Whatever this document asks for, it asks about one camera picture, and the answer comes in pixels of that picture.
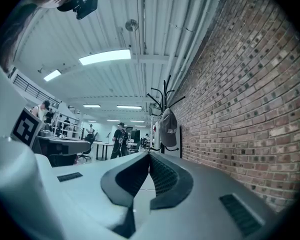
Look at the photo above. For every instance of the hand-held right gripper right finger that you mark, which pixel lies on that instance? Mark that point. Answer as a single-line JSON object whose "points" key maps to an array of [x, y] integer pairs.
{"points": [[176, 184]]}

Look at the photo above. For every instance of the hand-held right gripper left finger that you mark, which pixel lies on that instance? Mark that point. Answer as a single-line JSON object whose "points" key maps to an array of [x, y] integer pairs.
{"points": [[120, 184]]}

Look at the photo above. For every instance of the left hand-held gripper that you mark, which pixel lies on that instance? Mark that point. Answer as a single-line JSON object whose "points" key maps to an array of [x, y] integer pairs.
{"points": [[25, 127]]}

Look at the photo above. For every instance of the grey cap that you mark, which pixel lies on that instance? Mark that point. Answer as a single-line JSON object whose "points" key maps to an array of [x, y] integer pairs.
{"points": [[168, 129]]}

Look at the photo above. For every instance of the black metal coat rack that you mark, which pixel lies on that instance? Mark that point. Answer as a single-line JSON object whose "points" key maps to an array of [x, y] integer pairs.
{"points": [[164, 97]]}

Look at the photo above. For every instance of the black balcony railing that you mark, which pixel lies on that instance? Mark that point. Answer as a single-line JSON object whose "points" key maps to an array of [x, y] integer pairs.
{"points": [[35, 90]]}

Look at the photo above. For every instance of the black upright panel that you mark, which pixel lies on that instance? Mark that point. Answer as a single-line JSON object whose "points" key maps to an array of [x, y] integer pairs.
{"points": [[180, 141]]}

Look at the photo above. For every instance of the grey office desk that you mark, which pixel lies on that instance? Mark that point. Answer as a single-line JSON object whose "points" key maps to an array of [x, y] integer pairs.
{"points": [[65, 144]]}

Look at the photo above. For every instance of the round table with black legs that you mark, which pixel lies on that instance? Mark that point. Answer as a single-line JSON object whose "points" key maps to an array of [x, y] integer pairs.
{"points": [[103, 143]]}

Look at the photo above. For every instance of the black office chair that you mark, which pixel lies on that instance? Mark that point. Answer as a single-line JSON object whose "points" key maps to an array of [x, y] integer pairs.
{"points": [[86, 149]]}

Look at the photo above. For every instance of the long ceiling light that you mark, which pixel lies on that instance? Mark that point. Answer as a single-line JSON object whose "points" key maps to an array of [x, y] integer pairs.
{"points": [[52, 75], [129, 107], [105, 57], [91, 106]]}

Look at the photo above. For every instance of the red fridge ornament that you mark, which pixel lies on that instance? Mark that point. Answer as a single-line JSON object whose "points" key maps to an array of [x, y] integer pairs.
{"points": [[154, 128]]}

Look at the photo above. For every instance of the round ceiling fixture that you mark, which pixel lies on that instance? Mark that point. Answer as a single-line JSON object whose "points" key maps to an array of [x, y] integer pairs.
{"points": [[131, 24]]}

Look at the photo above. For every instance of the black head camera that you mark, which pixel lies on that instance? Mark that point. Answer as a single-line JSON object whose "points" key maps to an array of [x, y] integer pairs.
{"points": [[86, 6]]}

